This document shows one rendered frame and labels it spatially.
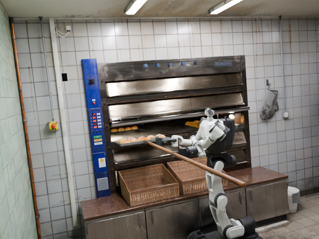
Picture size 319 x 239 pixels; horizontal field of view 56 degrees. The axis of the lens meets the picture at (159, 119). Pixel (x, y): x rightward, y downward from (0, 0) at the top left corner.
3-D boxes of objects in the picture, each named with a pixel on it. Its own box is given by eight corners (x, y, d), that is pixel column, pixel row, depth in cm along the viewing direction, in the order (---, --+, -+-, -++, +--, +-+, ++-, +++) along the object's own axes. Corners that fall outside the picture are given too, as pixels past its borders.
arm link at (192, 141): (179, 141, 327) (192, 143, 337) (182, 148, 320) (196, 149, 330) (183, 134, 322) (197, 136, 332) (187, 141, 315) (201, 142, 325)
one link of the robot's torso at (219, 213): (228, 229, 318) (217, 188, 310) (239, 237, 299) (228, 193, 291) (216, 235, 313) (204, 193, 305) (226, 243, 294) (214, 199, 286)
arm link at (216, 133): (209, 151, 250) (221, 139, 236) (199, 142, 251) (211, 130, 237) (214, 143, 257) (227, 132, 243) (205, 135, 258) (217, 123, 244)
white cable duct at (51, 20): (73, 225, 341) (48, 17, 318) (78, 225, 342) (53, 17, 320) (73, 226, 339) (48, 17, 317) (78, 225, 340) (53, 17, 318)
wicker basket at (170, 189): (119, 193, 353) (117, 170, 350) (164, 184, 371) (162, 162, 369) (130, 207, 307) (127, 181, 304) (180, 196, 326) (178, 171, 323)
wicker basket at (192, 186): (167, 184, 372) (165, 162, 370) (208, 176, 390) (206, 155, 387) (183, 196, 326) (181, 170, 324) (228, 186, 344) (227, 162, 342)
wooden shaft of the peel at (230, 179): (247, 187, 163) (247, 182, 163) (242, 188, 162) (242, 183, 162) (148, 143, 323) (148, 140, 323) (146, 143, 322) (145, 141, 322)
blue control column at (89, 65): (87, 195, 532) (73, 73, 511) (96, 194, 537) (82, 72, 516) (102, 246, 350) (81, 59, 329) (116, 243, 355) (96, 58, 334)
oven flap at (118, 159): (114, 164, 350) (111, 148, 355) (245, 143, 406) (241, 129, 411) (114, 164, 346) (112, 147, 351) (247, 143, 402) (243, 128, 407)
